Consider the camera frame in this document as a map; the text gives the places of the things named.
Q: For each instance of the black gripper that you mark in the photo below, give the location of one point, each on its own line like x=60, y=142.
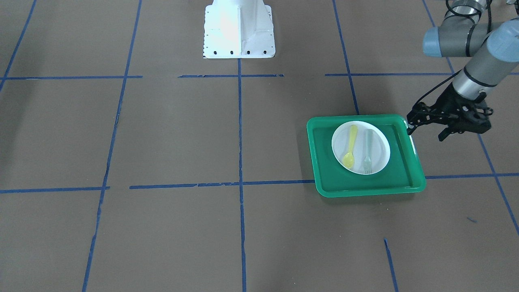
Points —
x=448, y=101

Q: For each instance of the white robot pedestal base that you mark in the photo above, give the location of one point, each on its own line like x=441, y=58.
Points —
x=238, y=29

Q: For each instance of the pale green plastic fork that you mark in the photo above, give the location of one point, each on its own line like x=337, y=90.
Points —
x=367, y=163

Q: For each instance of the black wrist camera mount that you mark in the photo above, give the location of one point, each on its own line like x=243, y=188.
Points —
x=474, y=118

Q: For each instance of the yellow plastic spoon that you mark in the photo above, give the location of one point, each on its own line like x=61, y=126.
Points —
x=348, y=159

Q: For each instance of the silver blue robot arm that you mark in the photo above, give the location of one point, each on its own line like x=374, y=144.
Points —
x=492, y=48

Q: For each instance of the green plastic tray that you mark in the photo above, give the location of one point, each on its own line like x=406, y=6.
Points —
x=403, y=173

